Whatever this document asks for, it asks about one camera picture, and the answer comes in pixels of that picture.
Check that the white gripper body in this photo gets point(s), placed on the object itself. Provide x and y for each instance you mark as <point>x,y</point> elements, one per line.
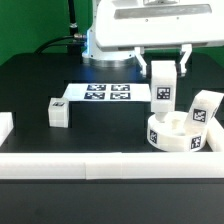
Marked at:
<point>159,23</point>

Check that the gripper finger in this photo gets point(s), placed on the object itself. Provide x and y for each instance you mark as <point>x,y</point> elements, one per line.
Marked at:
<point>185,53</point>
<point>139,54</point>

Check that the white round stool seat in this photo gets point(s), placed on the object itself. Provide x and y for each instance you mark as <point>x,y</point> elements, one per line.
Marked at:
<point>170,135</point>

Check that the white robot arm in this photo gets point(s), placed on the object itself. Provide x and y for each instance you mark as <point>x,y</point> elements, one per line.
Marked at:
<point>94,52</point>

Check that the white sheet with markers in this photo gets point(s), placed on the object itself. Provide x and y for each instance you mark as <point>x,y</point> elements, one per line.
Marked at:
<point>108,92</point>

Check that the white right fence bar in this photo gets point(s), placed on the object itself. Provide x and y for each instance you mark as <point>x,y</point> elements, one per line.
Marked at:
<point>215,136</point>

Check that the white fence bar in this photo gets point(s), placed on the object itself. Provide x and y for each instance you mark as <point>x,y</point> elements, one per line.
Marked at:
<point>89,166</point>
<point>6,125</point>
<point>215,136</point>

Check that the white front fence bar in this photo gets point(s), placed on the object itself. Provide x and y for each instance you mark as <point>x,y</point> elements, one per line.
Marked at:
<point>89,166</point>

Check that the white left fence bar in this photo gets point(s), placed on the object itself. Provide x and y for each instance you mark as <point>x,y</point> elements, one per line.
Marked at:
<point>6,125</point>

